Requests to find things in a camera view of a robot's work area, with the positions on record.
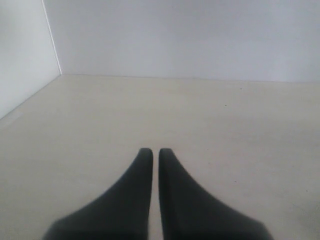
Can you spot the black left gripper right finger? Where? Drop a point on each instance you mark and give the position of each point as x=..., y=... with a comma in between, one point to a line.
x=189, y=212

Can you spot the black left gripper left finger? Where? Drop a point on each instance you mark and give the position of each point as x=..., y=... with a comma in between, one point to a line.
x=121, y=213

